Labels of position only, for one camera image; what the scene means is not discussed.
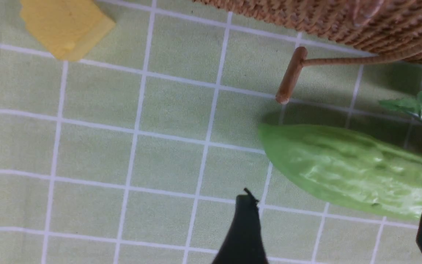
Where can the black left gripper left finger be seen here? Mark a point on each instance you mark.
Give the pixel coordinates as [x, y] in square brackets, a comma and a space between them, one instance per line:
[243, 243]

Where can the green bitter gourd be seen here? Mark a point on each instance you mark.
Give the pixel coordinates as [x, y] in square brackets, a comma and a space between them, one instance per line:
[347, 168]

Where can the green checkered tablecloth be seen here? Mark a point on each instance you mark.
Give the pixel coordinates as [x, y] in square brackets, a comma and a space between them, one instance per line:
[136, 153]

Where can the woven wicker basket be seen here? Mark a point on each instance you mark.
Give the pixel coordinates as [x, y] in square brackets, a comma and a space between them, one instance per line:
[389, 29]

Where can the yellow foam cube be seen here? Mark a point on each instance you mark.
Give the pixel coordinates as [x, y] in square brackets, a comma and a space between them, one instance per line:
[68, 29]

